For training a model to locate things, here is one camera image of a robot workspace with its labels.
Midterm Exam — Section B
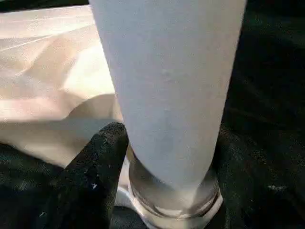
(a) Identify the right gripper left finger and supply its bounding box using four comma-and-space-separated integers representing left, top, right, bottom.
35, 122, 129, 229

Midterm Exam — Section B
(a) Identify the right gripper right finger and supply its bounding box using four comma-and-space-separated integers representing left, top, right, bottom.
214, 128, 305, 229

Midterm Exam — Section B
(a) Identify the white plastic table top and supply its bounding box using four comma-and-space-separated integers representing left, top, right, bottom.
0, 4, 153, 229

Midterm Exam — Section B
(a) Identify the white plastic table leg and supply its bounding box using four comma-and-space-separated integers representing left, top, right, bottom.
88, 0, 248, 226

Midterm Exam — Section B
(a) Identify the black mat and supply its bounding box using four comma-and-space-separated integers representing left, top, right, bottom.
0, 0, 305, 229

